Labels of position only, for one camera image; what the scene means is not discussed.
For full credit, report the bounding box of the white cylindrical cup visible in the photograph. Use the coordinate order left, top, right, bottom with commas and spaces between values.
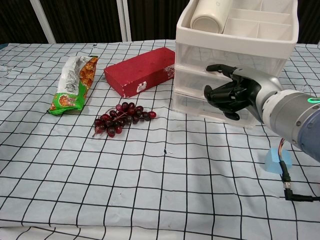
190, 0, 235, 34

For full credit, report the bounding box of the red cardboard box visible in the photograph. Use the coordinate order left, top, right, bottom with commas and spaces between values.
103, 46, 176, 99

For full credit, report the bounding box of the blue foam cube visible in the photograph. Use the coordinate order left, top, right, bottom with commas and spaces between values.
264, 147, 293, 175

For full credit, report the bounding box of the black grid checked tablecloth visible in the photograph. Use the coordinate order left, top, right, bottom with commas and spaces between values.
0, 39, 320, 240

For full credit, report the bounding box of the clear plastic drawer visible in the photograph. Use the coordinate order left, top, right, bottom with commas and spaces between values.
174, 41, 286, 76
171, 91, 258, 130
174, 65, 251, 100

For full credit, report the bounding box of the white plastic drawer unit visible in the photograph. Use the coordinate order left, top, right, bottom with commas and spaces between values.
171, 0, 300, 130

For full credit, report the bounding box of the white double partition post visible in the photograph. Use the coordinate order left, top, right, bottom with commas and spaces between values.
116, 0, 132, 43

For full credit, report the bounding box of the red grape bunch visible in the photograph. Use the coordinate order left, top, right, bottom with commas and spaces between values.
92, 101, 158, 139

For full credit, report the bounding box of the slanted white partition post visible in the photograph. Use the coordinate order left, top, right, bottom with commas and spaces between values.
34, 0, 57, 44

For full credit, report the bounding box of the green orange snack bag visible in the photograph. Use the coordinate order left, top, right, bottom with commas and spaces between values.
46, 55, 100, 117

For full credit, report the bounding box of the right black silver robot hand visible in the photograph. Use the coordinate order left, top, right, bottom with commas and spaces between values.
203, 63, 284, 121

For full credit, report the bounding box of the black ribbed partition panel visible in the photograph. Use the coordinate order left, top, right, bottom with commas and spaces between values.
296, 0, 320, 45
129, 0, 192, 42
0, 0, 49, 45
41, 0, 124, 44

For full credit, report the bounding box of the black arm cable with connector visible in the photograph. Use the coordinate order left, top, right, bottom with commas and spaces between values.
278, 138, 320, 204

